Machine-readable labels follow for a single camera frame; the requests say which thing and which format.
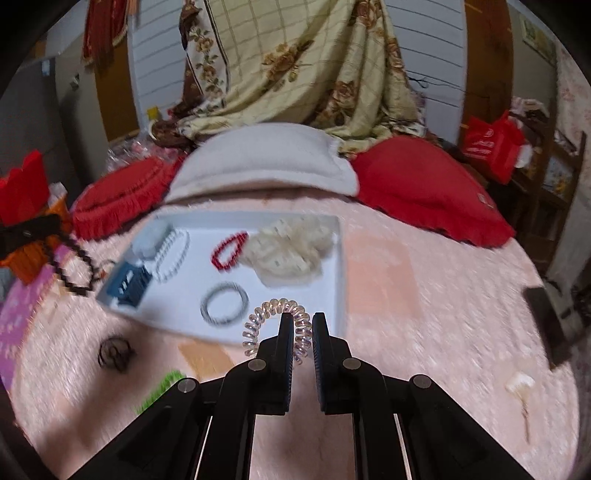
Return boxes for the floral checked blanket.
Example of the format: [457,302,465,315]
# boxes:
[152,0,430,155]

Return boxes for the wooden shelf rack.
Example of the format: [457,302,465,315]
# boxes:
[508,108,587,278]

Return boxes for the black bead bracelet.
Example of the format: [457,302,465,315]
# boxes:
[46,228,100,296]

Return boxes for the red paper bag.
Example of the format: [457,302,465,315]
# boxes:
[0,151,51,227]

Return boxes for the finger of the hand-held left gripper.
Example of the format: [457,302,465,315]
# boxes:
[0,217,62,254]

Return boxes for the pink floral curtain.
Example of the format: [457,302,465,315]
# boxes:
[554,41,591,153]

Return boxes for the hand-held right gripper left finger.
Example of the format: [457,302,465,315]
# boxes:
[69,312,295,480]

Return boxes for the black phone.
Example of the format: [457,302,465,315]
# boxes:
[524,286,573,370]

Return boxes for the red bead bracelet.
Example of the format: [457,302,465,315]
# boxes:
[211,231,250,273]

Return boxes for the shell hairpin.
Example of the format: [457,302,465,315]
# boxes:
[505,373,536,444]

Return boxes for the white cardboard box tray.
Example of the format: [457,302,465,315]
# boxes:
[96,211,346,344]

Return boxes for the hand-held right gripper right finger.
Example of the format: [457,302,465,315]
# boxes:
[312,312,546,480]

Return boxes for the green bead bracelet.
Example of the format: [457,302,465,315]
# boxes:
[135,370,182,415]

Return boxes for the orange plastic basket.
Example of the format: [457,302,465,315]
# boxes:
[0,194,75,284]

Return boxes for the silver bangle bracelet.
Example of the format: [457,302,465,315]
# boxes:
[200,282,250,326]

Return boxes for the smooth red ruffled pillow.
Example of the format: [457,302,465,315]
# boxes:
[348,135,517,248]

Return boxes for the purple floral sheet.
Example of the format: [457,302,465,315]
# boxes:
[0,263,70,393]

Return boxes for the white pearl bracelet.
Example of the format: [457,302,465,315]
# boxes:
[152,228,191,283]

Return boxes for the clear spiral hair tie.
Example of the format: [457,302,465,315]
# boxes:
[241,299,311,365]

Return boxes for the clear plastic bags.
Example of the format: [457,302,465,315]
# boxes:
[106,131,158,169]

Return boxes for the pleated red ruffled pillow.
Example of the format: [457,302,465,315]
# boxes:
[71,157,181,240]

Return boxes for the cream dotted scrunchie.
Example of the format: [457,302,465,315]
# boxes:
[242,217,335,287]

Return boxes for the black hair tie bundle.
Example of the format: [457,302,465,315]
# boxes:
[98,337,136,374]

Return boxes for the light blue fluffy hair clip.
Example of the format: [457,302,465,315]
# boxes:
[131,222,169,259]

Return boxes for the red shopping bag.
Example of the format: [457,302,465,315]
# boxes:
[462,111,527,183]

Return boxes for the white pillow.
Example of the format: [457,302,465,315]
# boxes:
[164,122,361,204]

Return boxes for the red fringed hanging cloth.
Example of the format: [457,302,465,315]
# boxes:
[81,0,139,70]

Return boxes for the blue hair claw clip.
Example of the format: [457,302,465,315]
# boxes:
[108,261,151,309]

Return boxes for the wooden door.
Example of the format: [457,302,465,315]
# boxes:
[462,0,514,139]
[95,41,139,144]

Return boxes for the wall picture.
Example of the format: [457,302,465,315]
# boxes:
[519,14,557,61]

